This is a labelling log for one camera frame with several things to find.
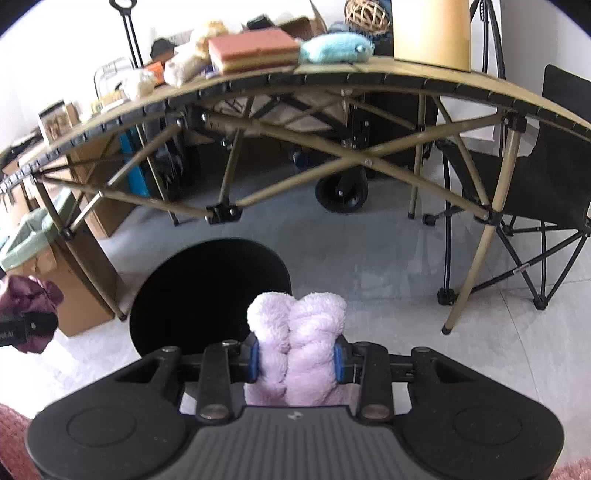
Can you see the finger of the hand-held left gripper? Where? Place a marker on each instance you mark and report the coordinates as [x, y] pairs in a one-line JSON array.
[[39, 330]]

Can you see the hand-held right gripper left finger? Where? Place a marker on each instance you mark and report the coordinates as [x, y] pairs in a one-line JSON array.
[[253, 364]]

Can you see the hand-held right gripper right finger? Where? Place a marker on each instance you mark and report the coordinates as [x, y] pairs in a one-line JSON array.
[[338, 364]]

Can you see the purple bag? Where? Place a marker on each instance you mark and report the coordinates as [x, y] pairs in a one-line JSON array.
[[27, 293]]

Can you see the lavender fluffy cloth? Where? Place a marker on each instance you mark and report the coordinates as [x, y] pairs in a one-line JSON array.
[[300, 341]]

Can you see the black round bin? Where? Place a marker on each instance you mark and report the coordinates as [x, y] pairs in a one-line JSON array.
[[198, 295]]

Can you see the light blue plush toy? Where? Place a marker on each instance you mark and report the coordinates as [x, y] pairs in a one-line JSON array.
[[332, 48]]

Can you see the red brown sponge block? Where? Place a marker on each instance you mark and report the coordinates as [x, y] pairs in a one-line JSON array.
[[254, 46]]

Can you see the cardboard box with green liner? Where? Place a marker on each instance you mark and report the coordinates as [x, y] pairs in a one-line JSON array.
[[69, 295]]

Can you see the pink fluffy fabric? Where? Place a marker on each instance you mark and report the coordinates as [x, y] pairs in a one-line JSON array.
[[11, 429]]

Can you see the black folding wagon cart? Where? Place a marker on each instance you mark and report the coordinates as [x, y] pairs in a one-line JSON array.
[[341, 191]]

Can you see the blue box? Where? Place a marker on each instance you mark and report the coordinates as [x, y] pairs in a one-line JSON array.
[[136, 170]]

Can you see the blue round toy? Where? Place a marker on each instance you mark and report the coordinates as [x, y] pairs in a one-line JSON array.
[[298, 160]]

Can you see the dark grey bag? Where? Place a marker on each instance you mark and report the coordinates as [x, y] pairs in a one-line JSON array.
[[173, 161]]

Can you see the orange red packet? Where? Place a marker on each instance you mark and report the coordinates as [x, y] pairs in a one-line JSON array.
[[154, 74]]

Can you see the black folding chair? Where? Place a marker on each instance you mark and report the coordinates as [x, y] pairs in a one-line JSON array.
[[554, 175]]

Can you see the tan folding table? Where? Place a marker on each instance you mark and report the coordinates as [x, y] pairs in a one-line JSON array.
[[341, 68]]

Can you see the cream fluffy bundle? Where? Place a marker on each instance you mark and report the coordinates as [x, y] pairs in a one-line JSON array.
[[184, 64]]

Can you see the black cap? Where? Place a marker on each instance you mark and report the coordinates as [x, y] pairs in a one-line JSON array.
[[161, 46]]

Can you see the open cardboard box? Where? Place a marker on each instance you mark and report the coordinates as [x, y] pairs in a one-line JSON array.
[[304, 25]]

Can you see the black small box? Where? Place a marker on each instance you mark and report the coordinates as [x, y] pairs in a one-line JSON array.
[[261, 23]]

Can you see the beige cylinder container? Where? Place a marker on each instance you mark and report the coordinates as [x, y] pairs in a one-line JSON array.
[[431, 32]]

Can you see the wicker ball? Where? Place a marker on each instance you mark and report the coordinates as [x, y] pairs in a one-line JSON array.
[[367, 16]]

